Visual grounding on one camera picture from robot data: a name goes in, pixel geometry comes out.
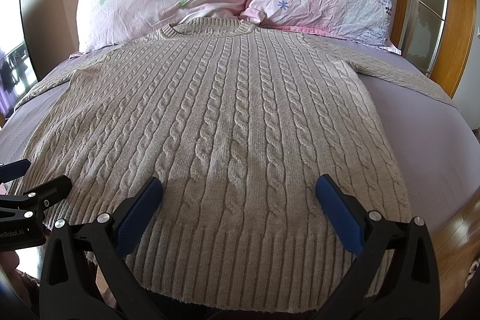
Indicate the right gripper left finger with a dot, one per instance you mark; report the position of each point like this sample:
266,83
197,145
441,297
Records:
69,291

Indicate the beige cable-knit sweater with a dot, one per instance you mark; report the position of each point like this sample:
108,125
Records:
238,123

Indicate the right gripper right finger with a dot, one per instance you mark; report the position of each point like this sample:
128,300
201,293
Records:
394,274

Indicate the lavender textured bed sheet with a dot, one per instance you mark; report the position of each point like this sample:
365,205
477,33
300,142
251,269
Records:
436,150

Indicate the wooden headboard with panel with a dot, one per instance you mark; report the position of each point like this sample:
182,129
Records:
438,5

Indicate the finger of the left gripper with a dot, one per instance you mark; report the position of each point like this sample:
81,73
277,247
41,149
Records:
14,170
35,202

